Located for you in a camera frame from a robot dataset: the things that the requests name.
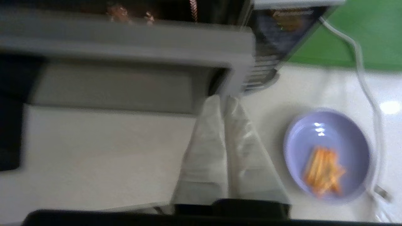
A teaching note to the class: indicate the silver black microwave oven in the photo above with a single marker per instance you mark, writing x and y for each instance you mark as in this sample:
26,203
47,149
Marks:
282,37

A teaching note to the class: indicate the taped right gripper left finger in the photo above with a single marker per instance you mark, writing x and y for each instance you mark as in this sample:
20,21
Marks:
207,163

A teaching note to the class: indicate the black induction cooktop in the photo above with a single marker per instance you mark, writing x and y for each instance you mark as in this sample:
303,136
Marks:
11,141

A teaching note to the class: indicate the green cutting board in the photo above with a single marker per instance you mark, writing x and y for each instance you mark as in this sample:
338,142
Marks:
377,37

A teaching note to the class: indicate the orange snack sticks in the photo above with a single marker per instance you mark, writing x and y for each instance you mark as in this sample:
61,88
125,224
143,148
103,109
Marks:
323,171

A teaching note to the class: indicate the purple plate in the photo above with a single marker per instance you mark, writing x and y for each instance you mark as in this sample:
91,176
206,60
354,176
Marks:
314,141

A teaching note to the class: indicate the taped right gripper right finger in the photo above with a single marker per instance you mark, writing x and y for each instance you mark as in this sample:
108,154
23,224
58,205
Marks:
248,169

